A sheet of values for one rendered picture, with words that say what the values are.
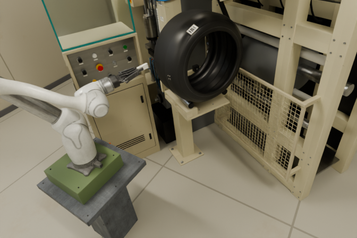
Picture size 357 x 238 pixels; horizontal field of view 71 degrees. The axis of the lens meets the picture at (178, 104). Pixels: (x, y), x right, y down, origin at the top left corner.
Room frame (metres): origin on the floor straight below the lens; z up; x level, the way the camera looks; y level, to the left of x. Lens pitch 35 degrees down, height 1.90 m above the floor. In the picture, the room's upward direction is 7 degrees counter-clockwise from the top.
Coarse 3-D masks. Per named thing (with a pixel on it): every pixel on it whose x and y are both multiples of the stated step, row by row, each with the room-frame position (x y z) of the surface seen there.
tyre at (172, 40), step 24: (168, 24) 1.51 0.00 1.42; (192, 24) 1.38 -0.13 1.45; (216, 24) 1.41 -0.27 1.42; (168, 48) 1.36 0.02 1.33; (192, 48) 1.32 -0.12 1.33; (216, 48) 1.74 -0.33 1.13; (240, 48) 1.50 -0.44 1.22; (168, 72) 1.31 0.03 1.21; (216, 72) 1.65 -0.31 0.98; (192, 96) 1.30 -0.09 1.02
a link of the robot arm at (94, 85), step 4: (88, 84) 1.22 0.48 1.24; (92, 84) 1.21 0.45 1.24; (96, 84) 1.21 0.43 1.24; (80, 88) 1.20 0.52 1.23; (84, 88) 1.19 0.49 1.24; (88, 88) 1.18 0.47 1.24; (92, 88) 1.17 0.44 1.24; (96, 88) 1.17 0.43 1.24; (100, 88) 1.20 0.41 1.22; (76, 92) 1.18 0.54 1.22; (80, 92) 1.17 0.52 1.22; (84, 92) 1.16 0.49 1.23; (104, 92) 1.20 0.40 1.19; (76, 96) 1.16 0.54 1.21
